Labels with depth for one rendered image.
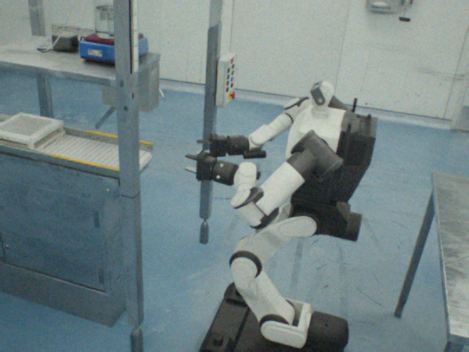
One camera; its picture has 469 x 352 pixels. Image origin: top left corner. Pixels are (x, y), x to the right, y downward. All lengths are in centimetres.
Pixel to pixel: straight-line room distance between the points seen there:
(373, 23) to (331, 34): 43
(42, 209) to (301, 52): 366
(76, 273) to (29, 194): 46
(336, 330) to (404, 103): 368
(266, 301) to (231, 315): 29
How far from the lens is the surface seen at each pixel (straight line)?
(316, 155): 161
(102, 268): 247
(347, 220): 195
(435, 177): 249
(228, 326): 246
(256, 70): 557
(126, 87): 180
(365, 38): 540
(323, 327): 232
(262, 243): 209
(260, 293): 225
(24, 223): 259
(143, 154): 224
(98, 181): 213
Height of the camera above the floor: 195
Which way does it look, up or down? 29 degrees down
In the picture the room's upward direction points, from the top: 4 degrees clockwise
